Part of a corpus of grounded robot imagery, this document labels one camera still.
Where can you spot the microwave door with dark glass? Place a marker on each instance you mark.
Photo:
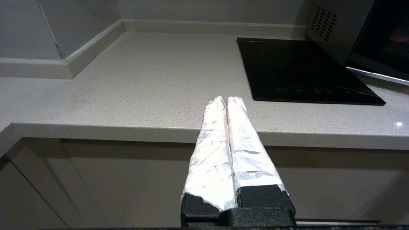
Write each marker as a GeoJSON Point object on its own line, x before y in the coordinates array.
{"type": "Point", "coordinates": [383, 41]}

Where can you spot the angled cabinet corner panel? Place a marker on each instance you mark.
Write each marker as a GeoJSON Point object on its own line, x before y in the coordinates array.
{"type": "Point", "coordinates": [48, 166]}

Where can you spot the beige cabinet door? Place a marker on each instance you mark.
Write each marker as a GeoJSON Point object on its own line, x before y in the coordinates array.
{"type": "Point", "coordinates": [399, 217]}
{"type": "Point", "coordinates": [134, 182]}
{"type": "Point", "coordinates": [335, 185]}

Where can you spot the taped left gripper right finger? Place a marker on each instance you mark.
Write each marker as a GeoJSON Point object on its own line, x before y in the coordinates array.
{"type": "Point", "coordinates": [249, 153]}

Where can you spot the silver microwave oven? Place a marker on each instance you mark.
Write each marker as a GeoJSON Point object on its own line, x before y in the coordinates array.
{"type": "Point", "coordinates": [332, 28]}

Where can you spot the grey cabinet side panel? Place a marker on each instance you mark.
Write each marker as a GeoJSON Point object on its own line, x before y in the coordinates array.
{"type": "Point", "coordinates": [19, 204]}

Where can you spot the black induction cooktop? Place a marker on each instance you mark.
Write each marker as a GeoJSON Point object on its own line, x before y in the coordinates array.
{"type": "Point", "coordinates": [297, 70]}

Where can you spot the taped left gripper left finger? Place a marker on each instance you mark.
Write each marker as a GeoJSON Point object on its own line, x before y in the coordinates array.
{"type": "Point", "coordinates": [209, 159]}

